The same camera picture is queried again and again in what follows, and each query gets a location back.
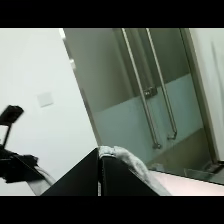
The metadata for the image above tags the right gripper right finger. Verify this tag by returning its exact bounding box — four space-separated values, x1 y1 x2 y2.
100 155 162 197

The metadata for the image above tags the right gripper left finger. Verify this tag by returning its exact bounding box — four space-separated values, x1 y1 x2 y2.
41 147 101 197

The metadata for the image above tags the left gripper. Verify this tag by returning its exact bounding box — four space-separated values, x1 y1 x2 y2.
0 148 40 185

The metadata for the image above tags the grey garment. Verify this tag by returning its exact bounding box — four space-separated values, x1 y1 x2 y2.
30 145 172 197

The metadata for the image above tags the glass door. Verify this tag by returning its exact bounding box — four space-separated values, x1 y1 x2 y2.
62 28 221 178

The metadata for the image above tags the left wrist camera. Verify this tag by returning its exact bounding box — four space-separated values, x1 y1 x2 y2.
0 104 25 148

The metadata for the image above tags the white wall switch plate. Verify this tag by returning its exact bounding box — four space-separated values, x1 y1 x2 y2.
36 91 55 108

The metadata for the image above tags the silver door handle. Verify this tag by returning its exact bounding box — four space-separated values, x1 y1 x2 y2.
145 28 178 141
120 28 162 150

